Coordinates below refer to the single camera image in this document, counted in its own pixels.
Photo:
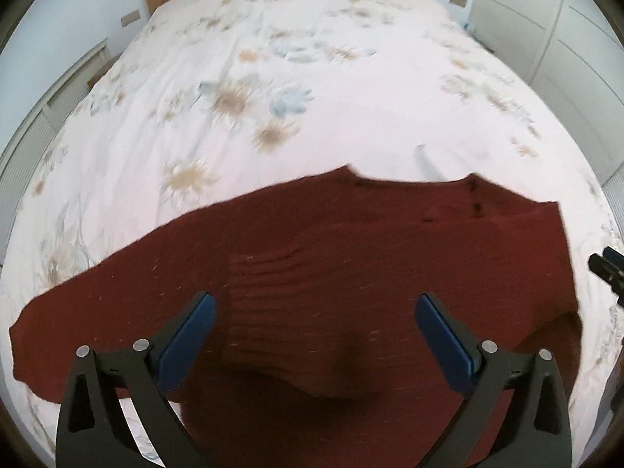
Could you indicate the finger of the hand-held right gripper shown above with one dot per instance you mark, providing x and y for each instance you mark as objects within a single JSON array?
[{"x": 600, "y": 264}]

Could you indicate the bed with floral duvet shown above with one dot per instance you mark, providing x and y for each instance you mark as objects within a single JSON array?
[{"x": 243, "y": 58}]

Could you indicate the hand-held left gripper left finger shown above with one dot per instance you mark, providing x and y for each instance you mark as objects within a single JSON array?
[{"x": 187, "y": 336}]

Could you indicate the wooden nightstand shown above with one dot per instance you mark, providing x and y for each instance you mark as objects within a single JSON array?
[{"x": 100, "y": 72}]

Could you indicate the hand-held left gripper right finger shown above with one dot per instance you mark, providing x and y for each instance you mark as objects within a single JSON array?
[{"x": 446, "y": 341}]

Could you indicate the white wardrobe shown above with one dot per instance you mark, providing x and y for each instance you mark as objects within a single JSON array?
[{"x": 560, "y": 34}]

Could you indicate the dark red knit sweater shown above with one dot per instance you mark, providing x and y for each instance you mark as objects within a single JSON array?
[{"x": 341, "y": 263}]

